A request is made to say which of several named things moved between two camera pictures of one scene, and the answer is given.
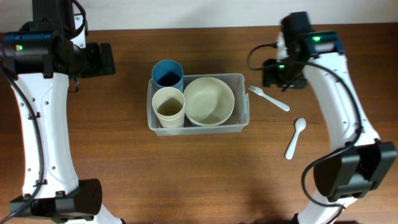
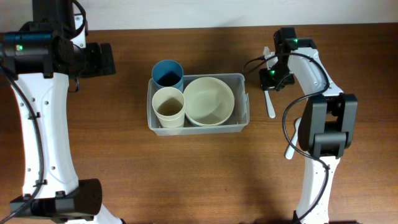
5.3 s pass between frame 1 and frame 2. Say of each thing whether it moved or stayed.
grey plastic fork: moved
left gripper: stayed
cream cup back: stayed
